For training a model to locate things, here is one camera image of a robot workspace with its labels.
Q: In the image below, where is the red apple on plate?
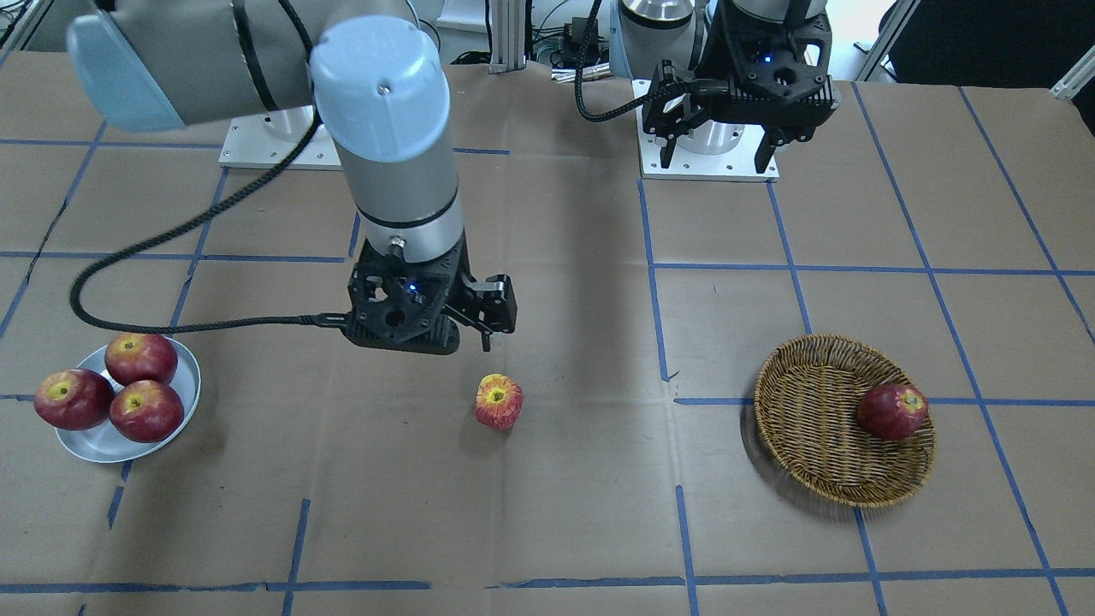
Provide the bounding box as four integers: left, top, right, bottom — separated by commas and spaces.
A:
33, 368, 115, 430
104, 332, 178, 386
110, 381, 186, 443

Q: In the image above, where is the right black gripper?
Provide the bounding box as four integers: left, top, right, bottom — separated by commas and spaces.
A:
341, 240, 518, 355

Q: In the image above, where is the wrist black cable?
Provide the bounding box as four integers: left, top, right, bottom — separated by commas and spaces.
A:
70, 0, 351, 335
574, 0, 664, 121

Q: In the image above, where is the woven wicker basket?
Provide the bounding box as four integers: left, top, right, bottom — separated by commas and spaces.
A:
754, 333, 938, 508

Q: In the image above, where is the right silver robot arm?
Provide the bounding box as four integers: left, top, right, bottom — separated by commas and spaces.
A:
66, 1, 517, 355

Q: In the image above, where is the light blue plate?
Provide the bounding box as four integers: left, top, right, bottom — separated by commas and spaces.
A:
55, 340, 201, 464

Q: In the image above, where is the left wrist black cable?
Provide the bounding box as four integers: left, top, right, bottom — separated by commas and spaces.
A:
574, 0, 664, 121

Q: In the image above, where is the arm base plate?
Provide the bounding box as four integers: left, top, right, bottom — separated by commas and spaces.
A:
219, 105, 341, 171
635, 111, 781, 182

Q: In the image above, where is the yellow-red apple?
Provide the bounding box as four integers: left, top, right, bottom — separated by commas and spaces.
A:
474, 373, 525, 430

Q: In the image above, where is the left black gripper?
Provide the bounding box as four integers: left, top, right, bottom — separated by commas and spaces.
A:
642, 9, 841, 173

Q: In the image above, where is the dark red apple in basket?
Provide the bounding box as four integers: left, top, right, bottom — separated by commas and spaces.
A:
856, 383, 927, 441

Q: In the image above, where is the aluminium frame post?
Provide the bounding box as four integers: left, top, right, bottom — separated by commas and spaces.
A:
486, 1, 532, 74

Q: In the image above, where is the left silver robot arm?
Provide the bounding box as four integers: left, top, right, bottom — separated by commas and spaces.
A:
610, 1, 841, 181

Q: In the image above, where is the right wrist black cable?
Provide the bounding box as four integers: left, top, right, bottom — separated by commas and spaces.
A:
70, 0, 351, 335

